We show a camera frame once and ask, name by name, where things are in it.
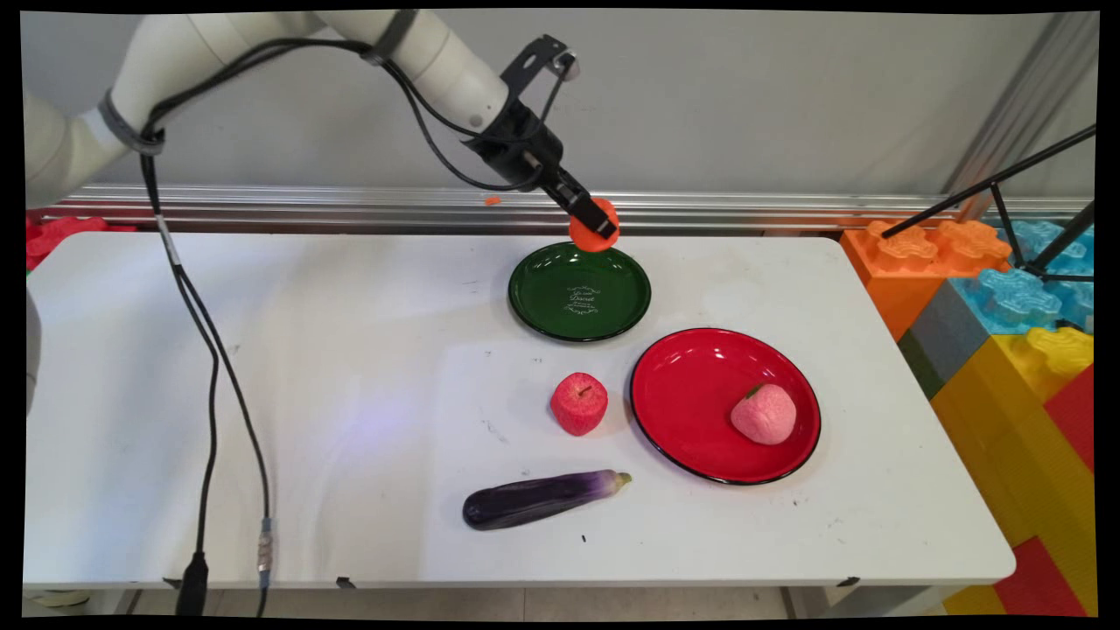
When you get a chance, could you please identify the red toy apple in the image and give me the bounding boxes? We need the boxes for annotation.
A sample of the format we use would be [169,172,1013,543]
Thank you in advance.
[549,372,609,438]

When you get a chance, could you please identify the black cable with thick plug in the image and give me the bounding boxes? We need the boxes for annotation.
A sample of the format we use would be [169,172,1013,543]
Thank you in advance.
[140,131,221,617]

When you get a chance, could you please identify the purple toy eggplant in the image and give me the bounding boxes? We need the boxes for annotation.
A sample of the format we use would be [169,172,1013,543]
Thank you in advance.
[462,470,633,532]

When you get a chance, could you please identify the red foam puzzle piece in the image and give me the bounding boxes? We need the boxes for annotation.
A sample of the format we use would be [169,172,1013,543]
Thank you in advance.
[25,215,138,272]

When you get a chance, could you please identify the black cable with metal connector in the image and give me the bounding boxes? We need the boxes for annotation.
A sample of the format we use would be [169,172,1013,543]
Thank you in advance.
[150,157,274,617]

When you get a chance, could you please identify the orange toy fruit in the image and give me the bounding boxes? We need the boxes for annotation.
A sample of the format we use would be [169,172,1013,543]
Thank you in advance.
[569,197,621,254]

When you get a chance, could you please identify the dark green enamel plate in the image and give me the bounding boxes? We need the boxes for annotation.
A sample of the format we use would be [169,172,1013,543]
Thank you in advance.
[508,242,653,343]

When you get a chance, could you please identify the red enamel plate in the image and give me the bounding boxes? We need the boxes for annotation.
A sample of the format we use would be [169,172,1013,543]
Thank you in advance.
[630,328,823,487]

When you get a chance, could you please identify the orange foam building block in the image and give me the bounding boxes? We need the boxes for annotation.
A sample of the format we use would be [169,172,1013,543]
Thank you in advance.
[840,219,1013,343]

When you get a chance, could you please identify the grey strap on arm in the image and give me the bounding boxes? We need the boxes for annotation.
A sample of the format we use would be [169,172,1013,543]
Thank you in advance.
[96,89,166,158]

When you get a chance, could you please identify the aluminium rail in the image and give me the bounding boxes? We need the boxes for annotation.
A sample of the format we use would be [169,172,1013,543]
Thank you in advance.
[39,183,1092,237]

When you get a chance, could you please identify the blue foam building block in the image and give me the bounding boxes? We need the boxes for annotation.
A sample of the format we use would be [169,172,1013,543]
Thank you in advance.
[948,219,1096,337]

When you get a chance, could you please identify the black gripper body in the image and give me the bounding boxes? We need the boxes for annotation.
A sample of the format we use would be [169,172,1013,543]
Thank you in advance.
[465,98,565,192]

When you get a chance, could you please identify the pink toy peach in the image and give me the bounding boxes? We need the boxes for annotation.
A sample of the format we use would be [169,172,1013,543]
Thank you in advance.
[731,382,798,446]

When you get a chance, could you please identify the black tripod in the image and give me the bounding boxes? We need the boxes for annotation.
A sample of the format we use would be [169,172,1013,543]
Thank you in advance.
[881,123,1096,284]

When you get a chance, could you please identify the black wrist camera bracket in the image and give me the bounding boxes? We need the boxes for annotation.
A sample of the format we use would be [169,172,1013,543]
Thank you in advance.
[500,34,579,95]

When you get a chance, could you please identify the black strap on arm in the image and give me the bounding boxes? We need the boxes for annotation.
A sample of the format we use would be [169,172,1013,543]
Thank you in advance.
[361,10,420,67]

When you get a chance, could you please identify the grey foam building block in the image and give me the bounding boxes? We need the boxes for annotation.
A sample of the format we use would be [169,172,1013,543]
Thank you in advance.
[910,280,991,388]

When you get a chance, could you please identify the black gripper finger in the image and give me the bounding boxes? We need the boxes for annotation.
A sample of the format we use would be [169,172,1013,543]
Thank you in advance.
[549,166,619,230]
[541,180,617,241]

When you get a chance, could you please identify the red foam building block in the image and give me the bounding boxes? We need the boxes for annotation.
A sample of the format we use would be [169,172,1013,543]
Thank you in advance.
[1044,366,1096,473]

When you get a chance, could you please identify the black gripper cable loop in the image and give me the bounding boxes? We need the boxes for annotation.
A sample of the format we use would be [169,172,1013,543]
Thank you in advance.
[153,37,561,193]

